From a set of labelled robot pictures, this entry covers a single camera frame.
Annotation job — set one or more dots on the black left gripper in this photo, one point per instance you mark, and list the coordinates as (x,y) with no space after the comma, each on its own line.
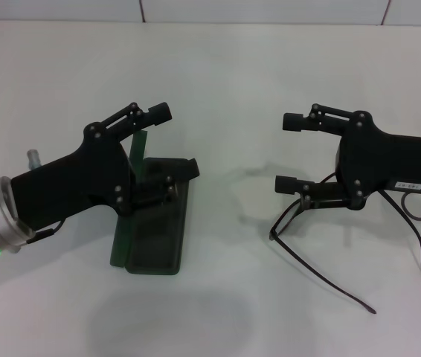
(73,182)

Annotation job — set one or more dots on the green glasses case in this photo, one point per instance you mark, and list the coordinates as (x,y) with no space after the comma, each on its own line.
(154,241)

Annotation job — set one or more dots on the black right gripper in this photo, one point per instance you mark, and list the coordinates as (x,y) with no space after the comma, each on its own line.
(381,160)

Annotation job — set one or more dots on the black thin-frame glasses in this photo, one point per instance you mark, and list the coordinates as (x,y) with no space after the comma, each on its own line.
(272,235)

